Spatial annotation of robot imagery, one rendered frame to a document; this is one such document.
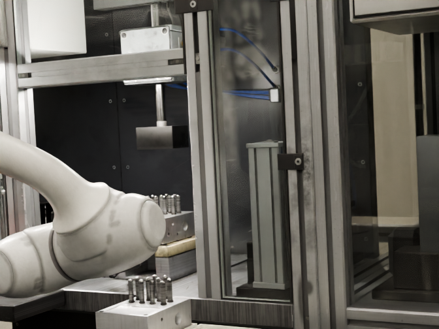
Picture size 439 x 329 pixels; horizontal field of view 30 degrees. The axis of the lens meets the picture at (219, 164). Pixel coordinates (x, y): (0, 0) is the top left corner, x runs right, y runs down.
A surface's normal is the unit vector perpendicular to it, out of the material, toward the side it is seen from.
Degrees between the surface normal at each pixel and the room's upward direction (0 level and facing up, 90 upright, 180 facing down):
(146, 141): 90
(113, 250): 113
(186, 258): 90
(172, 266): 90
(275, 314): 90
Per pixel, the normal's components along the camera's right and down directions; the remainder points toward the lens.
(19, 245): 0.18, -0.75
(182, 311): 0.88, -0.02
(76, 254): -0.33, 0.53
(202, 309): -0.47, 0.07
